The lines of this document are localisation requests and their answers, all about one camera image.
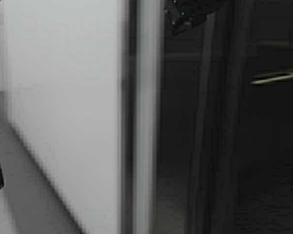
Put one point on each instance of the elevator handrail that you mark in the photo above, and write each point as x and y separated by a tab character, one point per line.
272	77

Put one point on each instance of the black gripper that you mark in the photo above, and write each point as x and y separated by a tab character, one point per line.
187	14

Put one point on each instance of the stainless steel elevator door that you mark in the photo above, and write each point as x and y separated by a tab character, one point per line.
145	48

